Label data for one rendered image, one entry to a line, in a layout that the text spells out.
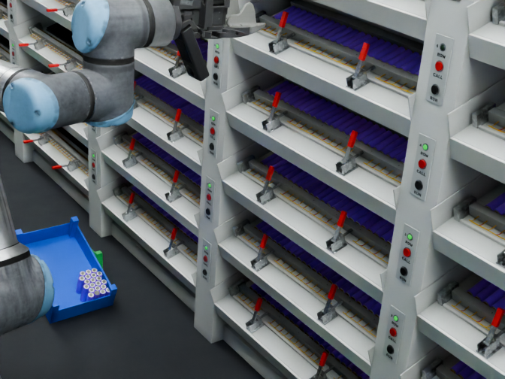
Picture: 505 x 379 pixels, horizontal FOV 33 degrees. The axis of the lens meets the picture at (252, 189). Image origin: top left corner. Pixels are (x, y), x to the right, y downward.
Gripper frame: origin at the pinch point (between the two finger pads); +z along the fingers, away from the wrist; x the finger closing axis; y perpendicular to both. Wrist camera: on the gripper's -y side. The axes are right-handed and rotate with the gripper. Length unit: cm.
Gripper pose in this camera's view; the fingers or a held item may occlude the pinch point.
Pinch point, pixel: (253, 26)
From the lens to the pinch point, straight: 168.0
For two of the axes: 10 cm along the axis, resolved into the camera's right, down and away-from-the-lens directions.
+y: 1.0, -9.1, -4.1
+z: 8.1, -1.6, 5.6
